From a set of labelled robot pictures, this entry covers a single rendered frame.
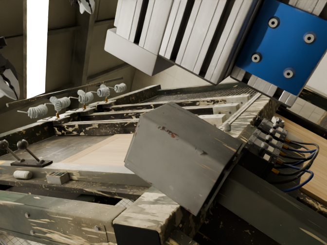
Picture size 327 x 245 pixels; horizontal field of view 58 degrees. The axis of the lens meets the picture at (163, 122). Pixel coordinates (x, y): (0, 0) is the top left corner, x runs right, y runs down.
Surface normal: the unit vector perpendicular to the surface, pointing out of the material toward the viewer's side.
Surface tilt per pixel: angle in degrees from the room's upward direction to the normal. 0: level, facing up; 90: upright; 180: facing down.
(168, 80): 90
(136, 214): 57
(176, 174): 90
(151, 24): 90
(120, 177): 90
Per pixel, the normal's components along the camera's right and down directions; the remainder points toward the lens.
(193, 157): -0.48, 0.27
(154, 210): -0.16, -0.96
